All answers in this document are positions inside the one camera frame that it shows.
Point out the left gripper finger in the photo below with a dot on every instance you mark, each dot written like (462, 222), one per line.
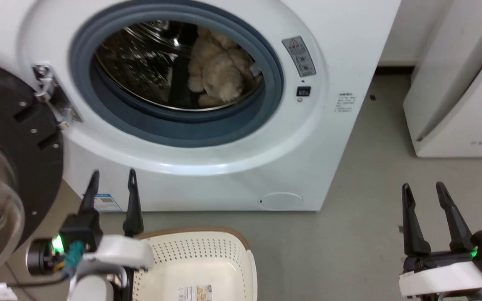
(90, 196)
(133, 209)

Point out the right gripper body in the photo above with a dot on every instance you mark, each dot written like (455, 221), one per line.
(446, 274)

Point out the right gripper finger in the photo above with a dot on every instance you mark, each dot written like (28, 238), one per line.
(410, 225)
(454, 221)

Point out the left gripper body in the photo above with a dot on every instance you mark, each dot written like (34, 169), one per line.
(115, 251)

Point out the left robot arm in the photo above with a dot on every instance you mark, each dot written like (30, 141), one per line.
(90, 288)

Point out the paper label in basket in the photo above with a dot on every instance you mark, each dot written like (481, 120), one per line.
(194, 293)

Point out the cream perforated laundry basket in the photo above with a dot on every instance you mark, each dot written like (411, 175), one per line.
(220, 267)

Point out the beige plush toy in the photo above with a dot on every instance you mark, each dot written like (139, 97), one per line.
(218, 69)

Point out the white front-load washing machine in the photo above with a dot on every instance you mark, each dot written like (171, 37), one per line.
(341, 50)

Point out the blue and white energy label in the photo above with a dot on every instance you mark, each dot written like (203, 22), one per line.
(106, 203)

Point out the grey rubber door gasket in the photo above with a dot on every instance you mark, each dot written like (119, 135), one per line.
(174, 127)

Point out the black round washer door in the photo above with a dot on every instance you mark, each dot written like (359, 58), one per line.
(11, 125)

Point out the metal door hinge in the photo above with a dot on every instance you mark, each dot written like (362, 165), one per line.
(50, 94)

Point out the white box appliance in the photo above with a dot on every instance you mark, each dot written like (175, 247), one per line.
(462, 96)

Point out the shiny steel washer drum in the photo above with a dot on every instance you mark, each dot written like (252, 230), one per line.
(140, 62)

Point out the black door latch socket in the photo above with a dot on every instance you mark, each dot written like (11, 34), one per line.
(303, 91)

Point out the grey warning sticker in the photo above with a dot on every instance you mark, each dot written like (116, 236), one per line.
(299, 56)

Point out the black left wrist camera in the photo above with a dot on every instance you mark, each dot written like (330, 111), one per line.
(42, 256)

